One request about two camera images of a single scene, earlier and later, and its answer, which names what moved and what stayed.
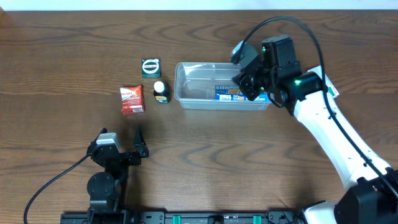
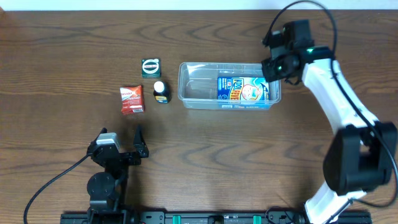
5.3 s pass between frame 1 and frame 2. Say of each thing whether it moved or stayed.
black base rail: stayed
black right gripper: moved
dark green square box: stayed
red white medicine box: stayed
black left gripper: stayed
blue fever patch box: moved
